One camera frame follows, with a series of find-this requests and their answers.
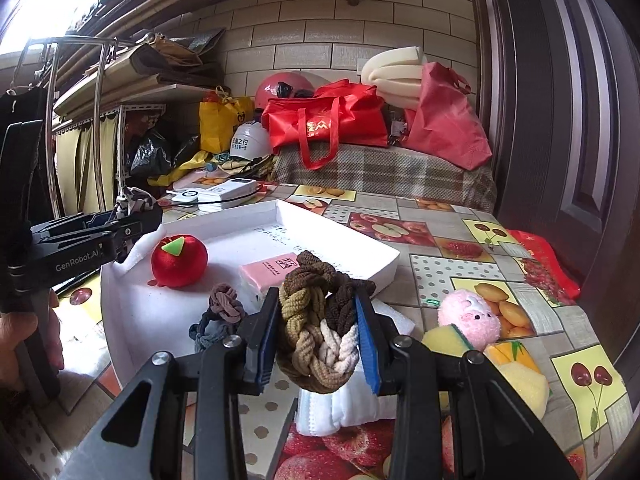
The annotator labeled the person's left hand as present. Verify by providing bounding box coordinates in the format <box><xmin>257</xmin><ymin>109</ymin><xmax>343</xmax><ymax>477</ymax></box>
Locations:
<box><xmin>0</xmin><ymin>290</ymin><xmax>63</xmax><ymax>392</ymax></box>

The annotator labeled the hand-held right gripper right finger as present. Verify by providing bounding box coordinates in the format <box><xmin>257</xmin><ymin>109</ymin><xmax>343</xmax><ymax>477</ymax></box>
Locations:
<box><xmin>352</xmin><ymin>292</ymin><xmax>581</xmax><ymax>480</ymax></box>

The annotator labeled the red helmet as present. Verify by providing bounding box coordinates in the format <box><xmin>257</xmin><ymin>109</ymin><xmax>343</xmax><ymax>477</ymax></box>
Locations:
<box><xmin>255</xmin><ymin>72</ymin><xmax>326</xmax><ymax>111</ymax></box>

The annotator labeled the beige curtain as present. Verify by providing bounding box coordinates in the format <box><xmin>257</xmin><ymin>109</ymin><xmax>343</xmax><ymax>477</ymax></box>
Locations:
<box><xmin>52</xmin><ymin>115</ymin><xmax>126</xmax><ymax>213</ymax></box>

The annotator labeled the red plastic bag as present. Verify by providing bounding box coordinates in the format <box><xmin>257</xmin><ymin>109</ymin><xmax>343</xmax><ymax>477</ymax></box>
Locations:
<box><xmin>402</xmin><ymin>61</ymin><xmax>493</xmax><ymax>171</ymax></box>

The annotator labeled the black plastic bag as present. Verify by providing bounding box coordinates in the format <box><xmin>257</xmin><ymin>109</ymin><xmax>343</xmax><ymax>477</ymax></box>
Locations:
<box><xmin>127</xmin><ymin>130</ymin><xmax>201</xmax><ymax>178</ymax></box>

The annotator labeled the chrome clothes rack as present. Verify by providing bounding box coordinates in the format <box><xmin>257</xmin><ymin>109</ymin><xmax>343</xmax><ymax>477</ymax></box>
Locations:
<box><xmin>12</xmin><ymin>35</ymin><xmax>136</xmax><ymax>216</ymax></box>

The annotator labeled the yellow cloth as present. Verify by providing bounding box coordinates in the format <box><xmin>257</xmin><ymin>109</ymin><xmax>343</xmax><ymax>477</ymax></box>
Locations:
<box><xmin>147</xmin><ymin>150</ymin><xmax>221</xmax><ymax>188</ymax></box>

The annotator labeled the pink plush toy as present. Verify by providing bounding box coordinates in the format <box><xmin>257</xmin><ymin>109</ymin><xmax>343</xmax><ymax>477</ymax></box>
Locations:
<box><xmin>424</xmin><ymin>289</ymin><xmax>502</xmax><ymax>352</ymax></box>

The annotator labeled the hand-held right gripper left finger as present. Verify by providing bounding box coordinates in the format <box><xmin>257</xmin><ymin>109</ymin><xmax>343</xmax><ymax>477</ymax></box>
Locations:
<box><xmin>57</xmin><ymin>287</ymin><xmax>301</xmax><ymax>480</ymax></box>

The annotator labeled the yellow green scrub sponge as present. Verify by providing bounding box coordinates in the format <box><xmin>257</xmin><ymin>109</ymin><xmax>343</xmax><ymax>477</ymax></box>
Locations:
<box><xmin>421</xmin><ymin>324</ymin><xmax>476</xmax><ymax>356</ymax></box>

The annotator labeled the red printed packet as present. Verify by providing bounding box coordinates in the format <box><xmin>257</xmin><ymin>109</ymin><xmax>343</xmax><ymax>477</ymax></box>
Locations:
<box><xmin>507</xmin><ymin>229</ymin><xmax>582</xmax><ymax>301</ymax></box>

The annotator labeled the white cardboard box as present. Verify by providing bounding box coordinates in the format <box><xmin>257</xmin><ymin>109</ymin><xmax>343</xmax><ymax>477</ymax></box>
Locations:
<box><xmin>100</xmin><ymin>199</ymin><xmax>401</xmax><ymax>391</ymax></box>

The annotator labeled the red plush apple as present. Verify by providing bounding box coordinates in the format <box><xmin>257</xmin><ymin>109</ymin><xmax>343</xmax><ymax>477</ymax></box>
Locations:
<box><xmin>150</xmin><ymin>234</ymin><xmax>209</xmax><ymax>289</ymax></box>

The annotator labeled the black white patterned cloth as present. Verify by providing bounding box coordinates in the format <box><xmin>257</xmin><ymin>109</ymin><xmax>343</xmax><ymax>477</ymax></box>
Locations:
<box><xmin>114</xmin><ymin>186</ymin><xmax>156</xmax><ymax>221</ymax></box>

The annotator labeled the braided brown hair tie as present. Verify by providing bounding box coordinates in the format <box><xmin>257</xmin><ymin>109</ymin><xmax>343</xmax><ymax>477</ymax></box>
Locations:
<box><xmin>276</xmin><ymin>251</ymin><xmax>377</xmax><ymax>393</ymax></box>

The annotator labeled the brown grey hair tie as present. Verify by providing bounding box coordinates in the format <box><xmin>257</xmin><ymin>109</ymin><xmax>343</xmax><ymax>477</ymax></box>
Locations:
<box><xmin>207</xmin><ymin>283</ymin><xmax>248</xmax><ymax>326</ymax></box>

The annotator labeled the brown paper bags stack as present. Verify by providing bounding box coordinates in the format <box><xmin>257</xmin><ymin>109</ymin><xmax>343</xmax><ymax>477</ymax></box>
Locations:
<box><xmin>52</xmin><ymin>27</ymin><xmax>228</xmax><ymax>111</ymax></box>

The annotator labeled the fruit print tablecloth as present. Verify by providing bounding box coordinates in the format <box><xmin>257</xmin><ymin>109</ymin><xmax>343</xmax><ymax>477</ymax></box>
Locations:
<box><xmin>0</xmin><ymin>182</ymin><xmax>628</xmax><ymax>480</ymax></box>

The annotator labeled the plaid blanket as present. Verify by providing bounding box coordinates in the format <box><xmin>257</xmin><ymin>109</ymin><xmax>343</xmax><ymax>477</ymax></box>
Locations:
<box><xmin>272</xmin><ymin>142</ymin><xmax>498</xmax><ymax>213</ymax></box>

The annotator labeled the folded cream foam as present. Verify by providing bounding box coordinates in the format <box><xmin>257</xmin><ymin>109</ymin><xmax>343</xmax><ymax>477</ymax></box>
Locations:
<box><xmin>361</xmin><ymin>47</ymin><xmax>431</xmax><ymax>111</ymax></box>

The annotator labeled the red tote bag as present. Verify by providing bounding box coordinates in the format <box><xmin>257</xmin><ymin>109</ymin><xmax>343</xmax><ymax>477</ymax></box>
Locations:
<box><xmin>261</xmin><ymin>79</ymin><xmax>390</xmax><ymax>171</ymax></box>

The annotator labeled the pink tissue packet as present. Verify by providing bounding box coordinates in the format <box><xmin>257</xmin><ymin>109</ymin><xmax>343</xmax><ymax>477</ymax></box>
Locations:
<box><xmin>239</xmin><ymin>255</ymin><xmax>301</xmax><ymax>297</ymax></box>

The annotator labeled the white power bank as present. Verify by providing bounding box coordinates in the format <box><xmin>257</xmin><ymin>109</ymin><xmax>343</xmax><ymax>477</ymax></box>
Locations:
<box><xmin>197</xmin><ymin>177</ymin><xmax>258</xmax><ymax>213</ymax></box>

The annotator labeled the black hanging garment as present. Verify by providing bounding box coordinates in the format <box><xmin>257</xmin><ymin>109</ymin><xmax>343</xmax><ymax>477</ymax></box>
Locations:
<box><xmin>0</xmin><ymin>85</ymin><xmax>51</xmax><ymax>123</ymax></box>

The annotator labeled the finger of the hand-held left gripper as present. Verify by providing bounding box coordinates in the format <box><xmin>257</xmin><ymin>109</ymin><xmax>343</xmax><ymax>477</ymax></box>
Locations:
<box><xmin>99</xmin><ymin>204</ymin><xmax>164</xmax><ymax>265</ymax></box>
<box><xmin>30</xmin><ymin>211</ymin><xmax>119</xmax><ymax>248</ymax></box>

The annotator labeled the yellow shopping bag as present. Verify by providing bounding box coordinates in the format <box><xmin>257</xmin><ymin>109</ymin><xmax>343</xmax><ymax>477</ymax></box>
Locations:
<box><xmin>199</xmin><ymin>85</ymin><xmax>255</xmax><ymax>155</ymax></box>

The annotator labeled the white foam sheet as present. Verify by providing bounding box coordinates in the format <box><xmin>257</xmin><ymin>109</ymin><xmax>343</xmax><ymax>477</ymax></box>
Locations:
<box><xmin>372</xmin><ymin>300</ymin><xmax>418</xmax><ymax>341</ymax></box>

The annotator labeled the white helmet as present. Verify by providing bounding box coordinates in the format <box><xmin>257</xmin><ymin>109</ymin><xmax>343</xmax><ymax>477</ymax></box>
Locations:
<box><xmin>227</xmin><ymin>120</ymin><xmax>275</xmax><ymax>161</ymax></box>

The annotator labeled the white round-dial device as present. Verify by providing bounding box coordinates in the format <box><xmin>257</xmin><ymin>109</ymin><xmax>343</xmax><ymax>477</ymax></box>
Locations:
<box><xmin>165</xmin><ymin>187</ymin><xmax>211</xmax><ymax>207</ymax></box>

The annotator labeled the brown panelled door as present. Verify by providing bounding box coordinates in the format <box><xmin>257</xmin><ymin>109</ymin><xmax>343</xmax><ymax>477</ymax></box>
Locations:
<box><xmin>470</xmin><ymin>0</ymin><xmax>640</xmax><ymax>376</ymax></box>

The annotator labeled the white metal shelf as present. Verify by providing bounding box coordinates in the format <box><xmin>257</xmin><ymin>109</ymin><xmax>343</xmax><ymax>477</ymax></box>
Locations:
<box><xmin>50</xmin><ymin>82</ymin><xmax>211</xmax><ymax>211</ymax></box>

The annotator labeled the blue grey hair tie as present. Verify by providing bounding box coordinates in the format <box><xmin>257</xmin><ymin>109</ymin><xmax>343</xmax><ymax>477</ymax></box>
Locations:
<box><xmin>189</xmin><ymin>310</ymin><xmax>241</xmax><ymax>353</ymax></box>

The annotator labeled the white face mask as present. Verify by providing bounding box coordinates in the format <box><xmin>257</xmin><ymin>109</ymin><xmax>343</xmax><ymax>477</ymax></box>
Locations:
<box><xmin>295</xmin><ymin>375</ymin><xmax>401</xmax><ymax>436</ymax></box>

